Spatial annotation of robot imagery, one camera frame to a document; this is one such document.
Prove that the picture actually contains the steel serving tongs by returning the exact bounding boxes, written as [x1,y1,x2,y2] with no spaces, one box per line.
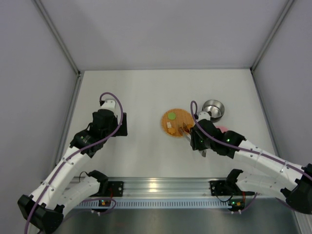
[178,123,207,157]

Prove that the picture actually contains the red striped bacon piece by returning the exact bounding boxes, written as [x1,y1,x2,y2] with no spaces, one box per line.
[182,124,190,133]

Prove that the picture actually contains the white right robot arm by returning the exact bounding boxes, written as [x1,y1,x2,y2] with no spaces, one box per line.
[190,119,312,215]

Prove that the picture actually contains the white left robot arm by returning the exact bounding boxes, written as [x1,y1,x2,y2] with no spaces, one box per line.
[18,109,128,234]

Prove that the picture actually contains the steel lunch bowl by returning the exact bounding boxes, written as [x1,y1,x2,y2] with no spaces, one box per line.
[202,99,225,122]

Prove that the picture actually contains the pink round lid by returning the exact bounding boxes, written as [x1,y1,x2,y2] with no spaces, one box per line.
[217,126,229,133]

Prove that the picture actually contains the leaf-shaped orange cookie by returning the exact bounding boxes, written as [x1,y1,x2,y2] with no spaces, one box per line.
[168,128,176,135]

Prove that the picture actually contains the round woven bamboo basket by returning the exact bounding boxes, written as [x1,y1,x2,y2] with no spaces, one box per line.
[160,108,195,137]

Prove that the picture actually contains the green round macaron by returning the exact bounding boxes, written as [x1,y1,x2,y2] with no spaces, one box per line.
[167,112,176,120]

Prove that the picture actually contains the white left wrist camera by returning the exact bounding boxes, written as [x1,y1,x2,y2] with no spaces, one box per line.
[100,99,116,111]

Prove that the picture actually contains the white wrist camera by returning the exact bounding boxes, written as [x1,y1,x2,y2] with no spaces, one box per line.
[100,99,116,111]
[198,111,211,121]

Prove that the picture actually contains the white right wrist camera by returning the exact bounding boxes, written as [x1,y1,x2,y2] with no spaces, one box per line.
[198,111,211,121]

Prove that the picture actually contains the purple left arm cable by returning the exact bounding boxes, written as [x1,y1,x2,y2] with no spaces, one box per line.
[25,92,123,234]

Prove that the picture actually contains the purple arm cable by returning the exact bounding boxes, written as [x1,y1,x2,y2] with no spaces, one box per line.
[190,100,312,213]
[25,92,123,234]

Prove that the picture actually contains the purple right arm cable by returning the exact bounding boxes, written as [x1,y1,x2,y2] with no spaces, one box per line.
[190,100,312,213]

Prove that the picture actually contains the aluminium mounting rail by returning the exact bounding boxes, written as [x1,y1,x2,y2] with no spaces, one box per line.
[70,177,273,197]

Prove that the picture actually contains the slotted grey cable duct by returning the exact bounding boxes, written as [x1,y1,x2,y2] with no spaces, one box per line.
[76,198,230,209]

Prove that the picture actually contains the left aluminium frame post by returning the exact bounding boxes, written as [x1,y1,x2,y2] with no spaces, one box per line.
[32,0,81,77]

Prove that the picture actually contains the aluminium frame post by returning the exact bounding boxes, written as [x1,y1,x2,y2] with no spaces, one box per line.
[250,0,296,75]
[32,0,81,77]

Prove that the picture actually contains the right aluminium frame post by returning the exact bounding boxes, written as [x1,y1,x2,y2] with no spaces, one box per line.
[250,0,296,75]

